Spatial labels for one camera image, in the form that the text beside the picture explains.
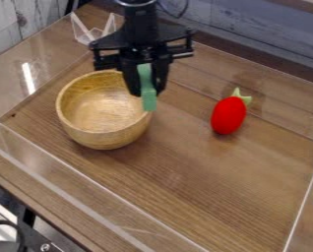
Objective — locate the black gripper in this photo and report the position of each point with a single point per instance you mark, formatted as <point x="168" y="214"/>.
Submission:
<point x="143" y="40"/>

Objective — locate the long green block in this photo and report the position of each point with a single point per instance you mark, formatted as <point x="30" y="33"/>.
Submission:
<point x="147" y="90"/>

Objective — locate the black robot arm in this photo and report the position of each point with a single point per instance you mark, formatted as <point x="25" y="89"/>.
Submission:
<point x="143" y="41"/>

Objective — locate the brown wooden bowl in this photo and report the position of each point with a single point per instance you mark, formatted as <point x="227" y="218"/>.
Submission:
<point x="100" y="115"/>

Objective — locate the red toy strawberry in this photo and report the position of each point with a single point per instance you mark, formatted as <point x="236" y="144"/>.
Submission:
<point x="228" y="113"/>

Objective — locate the clear acrylic corner bracket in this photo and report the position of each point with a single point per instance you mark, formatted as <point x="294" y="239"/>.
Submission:
<point x="84" y="36"/>

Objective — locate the clear acrylic tray wall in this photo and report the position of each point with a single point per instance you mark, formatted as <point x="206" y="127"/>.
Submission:
<point x="96" y="218"/>

